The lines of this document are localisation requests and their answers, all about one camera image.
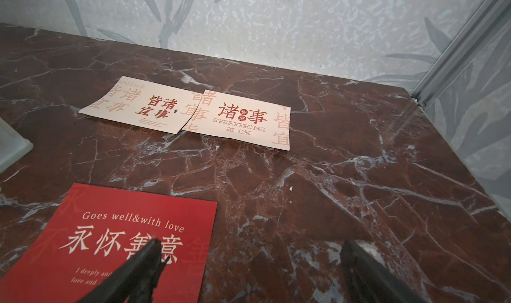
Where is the beige printed postcard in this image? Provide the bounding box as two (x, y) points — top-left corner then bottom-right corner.
(79, 76), (202, 134)
(183, 90), (291, 151)

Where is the white plastic drawer organizer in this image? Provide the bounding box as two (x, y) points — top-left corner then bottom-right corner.
(0, 118), (34, 172)

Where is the red printed postcard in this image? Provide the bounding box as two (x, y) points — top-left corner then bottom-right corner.
(1, 184), (217, 302)

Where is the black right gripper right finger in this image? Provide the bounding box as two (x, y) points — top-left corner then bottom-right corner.
(341, 240), (425, 303)

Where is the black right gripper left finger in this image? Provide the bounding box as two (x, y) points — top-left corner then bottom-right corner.
(79, 238), (167, 302)

